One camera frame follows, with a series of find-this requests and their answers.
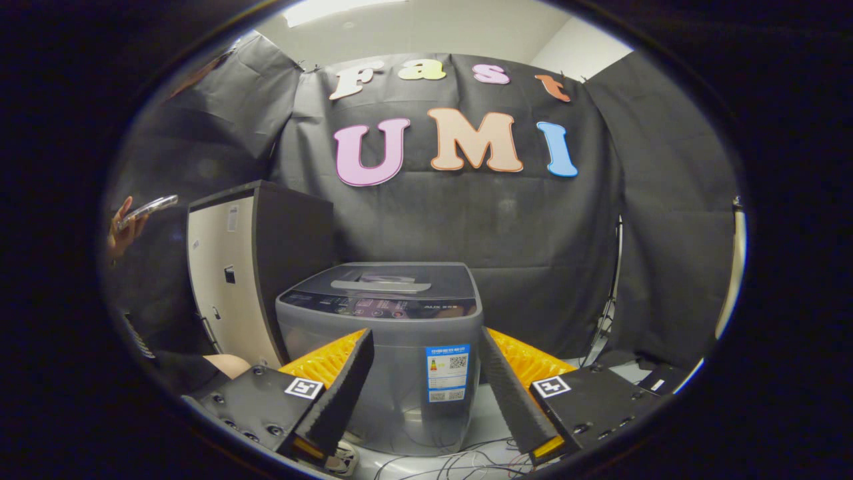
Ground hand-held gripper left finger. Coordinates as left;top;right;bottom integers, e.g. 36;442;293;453
181;327;375;467

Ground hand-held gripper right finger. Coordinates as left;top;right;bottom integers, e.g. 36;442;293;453
480;325;667;466

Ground grey washing machine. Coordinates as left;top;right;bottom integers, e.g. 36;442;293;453
275;262;484;457

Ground dark washing machine lid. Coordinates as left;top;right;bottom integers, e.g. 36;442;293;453
293;263;477;304

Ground patterned shoe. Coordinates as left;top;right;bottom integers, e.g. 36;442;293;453
325;440;361;477

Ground black light stand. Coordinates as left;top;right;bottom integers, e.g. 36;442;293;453
586;217;624;364

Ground beige cabinet with dark side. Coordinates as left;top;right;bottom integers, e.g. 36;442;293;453
187;180;334;367

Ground black backdrop cloth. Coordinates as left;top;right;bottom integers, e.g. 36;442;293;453
107;30;740;371

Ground bundle of floor cables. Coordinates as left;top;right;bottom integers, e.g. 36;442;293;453
373;437;554;480

